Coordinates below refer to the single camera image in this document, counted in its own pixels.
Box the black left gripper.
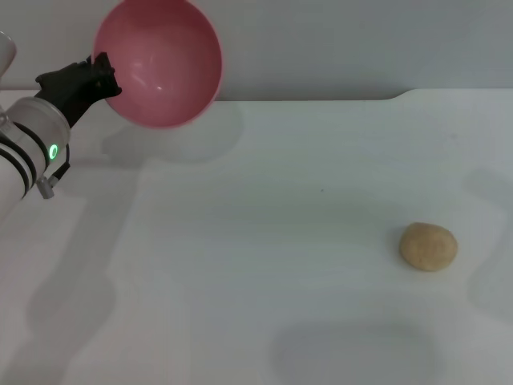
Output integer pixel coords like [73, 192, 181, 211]
[34, 51, 123, 130]

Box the left arm cable with plug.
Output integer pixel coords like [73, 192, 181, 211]
[36, 142, 73, 200]

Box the pink plastic bowl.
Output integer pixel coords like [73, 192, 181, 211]
[92, 0, 224, 130]

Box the round tan egg yolk pastry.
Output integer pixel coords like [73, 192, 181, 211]
[398, 221, 458, 274]

